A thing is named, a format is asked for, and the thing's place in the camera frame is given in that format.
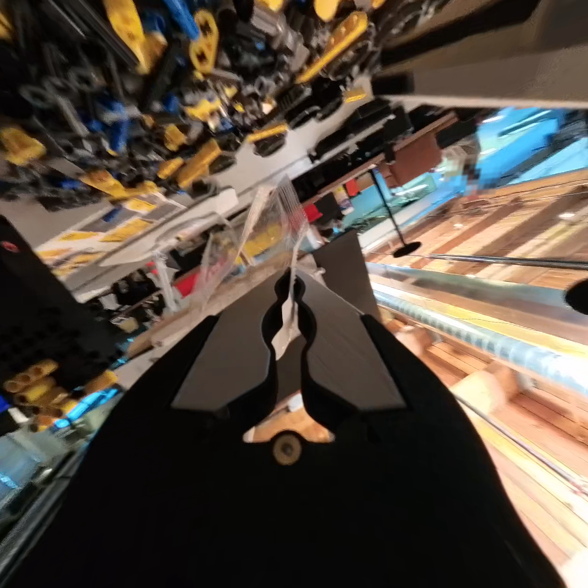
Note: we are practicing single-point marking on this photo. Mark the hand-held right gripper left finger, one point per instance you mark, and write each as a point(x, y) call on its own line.
point(229, 358)

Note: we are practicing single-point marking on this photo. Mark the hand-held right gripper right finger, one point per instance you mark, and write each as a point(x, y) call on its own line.
point(349, 358)

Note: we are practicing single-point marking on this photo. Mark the clear plastic parts bag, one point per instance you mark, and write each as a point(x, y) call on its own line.
point(271, 220)

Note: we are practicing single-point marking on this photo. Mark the yellow sticker sheet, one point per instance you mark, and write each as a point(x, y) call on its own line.
point(124, 229)

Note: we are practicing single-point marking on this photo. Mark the black brick tower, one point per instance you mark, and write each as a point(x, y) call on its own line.
point(41, 312)

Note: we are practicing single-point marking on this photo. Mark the pile of yellow building pieces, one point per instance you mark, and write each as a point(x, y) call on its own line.
point(183, 92)

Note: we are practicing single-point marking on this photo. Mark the metal ventilation duct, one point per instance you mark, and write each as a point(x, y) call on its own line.
point(459, 285)

